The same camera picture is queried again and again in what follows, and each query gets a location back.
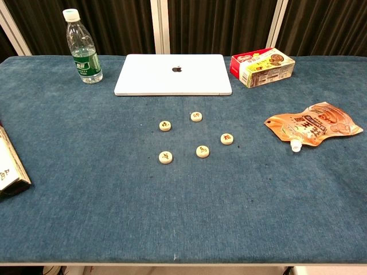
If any silver closed laptop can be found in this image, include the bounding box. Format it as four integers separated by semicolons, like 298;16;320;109
114;54;233;97

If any white frame post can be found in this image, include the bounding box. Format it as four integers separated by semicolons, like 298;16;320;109
150;0;171;55
0;0;32;57
266;0;289;49

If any blue table cloth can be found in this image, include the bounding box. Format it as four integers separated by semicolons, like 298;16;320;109
0;55;367;264

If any orange spouted drink pouch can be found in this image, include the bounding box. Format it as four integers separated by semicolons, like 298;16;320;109
264;101;364;152

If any cream chess piece soldier character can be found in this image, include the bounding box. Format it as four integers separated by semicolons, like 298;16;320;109
158;151;174;164

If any dark pleated curtain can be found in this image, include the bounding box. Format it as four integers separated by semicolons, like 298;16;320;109
275;0;367;57
167;0;279;57
0;0;157;57

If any red yellow cookie box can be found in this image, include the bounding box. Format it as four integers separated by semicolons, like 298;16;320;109
229;47;296;89

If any clear plastic water bottle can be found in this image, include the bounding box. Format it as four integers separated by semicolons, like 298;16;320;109
63;8;103;84

